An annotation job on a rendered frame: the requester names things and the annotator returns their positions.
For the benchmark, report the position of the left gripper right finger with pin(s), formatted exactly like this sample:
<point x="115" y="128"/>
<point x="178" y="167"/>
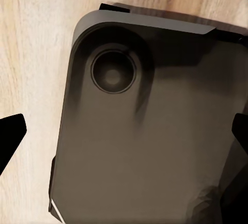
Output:
<point x="240" y="130"/>

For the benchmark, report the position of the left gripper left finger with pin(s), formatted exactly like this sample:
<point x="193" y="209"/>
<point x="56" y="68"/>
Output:
<point x="12" y="131"/>

